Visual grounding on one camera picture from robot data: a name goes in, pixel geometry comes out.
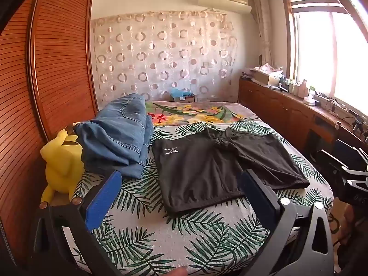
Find floral blanket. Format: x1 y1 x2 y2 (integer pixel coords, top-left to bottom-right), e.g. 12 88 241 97
145 101 259 125

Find open cardboard box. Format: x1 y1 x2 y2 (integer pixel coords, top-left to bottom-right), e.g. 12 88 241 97
254 70 276 85

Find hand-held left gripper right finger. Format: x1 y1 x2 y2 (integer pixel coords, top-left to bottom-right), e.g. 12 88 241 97
237 169 335 276

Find palm leaf bed sheet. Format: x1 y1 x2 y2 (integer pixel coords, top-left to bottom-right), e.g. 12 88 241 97
62 121 334 276

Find white window curtain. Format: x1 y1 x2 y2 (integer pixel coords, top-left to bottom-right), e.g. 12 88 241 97
253 0 273 66

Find person's left hand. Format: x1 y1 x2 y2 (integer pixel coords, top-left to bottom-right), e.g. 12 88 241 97
165 267 189 276

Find black pants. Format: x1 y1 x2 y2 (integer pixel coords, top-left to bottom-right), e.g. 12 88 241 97
152 126 310 216

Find small tripod stand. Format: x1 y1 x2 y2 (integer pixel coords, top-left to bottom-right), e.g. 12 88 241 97
352 115 365 133

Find long wooden cabinet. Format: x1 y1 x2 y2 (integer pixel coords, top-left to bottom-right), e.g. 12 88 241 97
239 76 368 161

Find cardboard box with blue cloth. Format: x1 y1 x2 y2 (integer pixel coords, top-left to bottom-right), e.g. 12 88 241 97
170 89 197 102

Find yellow plush toy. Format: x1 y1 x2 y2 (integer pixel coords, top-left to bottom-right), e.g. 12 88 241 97
40 123 85 203

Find wooden framed window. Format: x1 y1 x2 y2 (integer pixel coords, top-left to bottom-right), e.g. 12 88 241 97
283 0 368 121

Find blue jeans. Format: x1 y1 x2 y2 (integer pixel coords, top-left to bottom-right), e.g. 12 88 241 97
75 93 154 179

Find wooden slatted wardrobe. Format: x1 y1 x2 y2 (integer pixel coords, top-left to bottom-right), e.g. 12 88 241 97
0 0 98 268

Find circle patterned curtain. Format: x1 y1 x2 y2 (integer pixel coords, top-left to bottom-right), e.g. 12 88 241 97
90 9 239 107

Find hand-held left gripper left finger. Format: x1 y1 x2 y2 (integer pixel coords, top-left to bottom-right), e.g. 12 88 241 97
33 170 124 276

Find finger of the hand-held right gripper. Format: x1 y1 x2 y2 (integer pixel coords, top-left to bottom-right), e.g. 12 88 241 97
314 150 349 179
335 140 368 171

